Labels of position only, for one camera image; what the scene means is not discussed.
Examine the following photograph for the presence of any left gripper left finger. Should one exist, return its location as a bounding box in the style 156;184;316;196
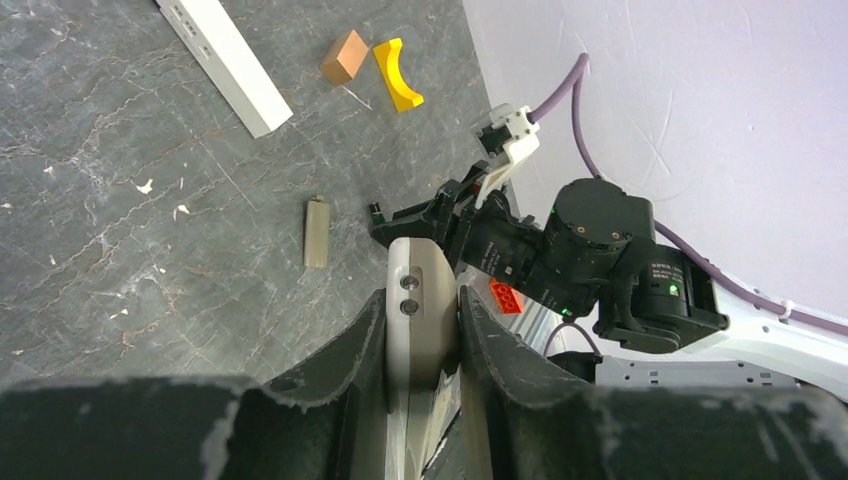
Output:
1;290;387;479

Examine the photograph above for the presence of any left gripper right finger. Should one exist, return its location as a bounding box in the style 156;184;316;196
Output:
459;287;847;479

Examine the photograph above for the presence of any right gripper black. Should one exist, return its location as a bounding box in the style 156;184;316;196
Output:
370;160;530;272

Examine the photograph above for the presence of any white remote with buttons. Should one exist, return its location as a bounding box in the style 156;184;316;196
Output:
385;237;459;479

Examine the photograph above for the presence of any beige remote battery cover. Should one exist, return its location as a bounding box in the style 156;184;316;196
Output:
304;195;331;268

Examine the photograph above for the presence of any white black remote control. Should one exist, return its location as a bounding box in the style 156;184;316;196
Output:
156;0;293;138

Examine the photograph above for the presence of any green battery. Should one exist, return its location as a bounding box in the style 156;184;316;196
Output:
369;203;385;224

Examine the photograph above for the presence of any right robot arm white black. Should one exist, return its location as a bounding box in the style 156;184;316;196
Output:
369;161;847;397

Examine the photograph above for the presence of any red rectangular block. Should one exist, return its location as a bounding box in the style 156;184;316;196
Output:
489;278;524;315

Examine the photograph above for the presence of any yellow curved block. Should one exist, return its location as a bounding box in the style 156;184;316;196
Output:
372;37;424;113

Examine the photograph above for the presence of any brown wooden block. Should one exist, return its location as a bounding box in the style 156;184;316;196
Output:
319;30;369;86

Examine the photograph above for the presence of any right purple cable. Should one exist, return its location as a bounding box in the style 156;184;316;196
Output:
528;52;848;338

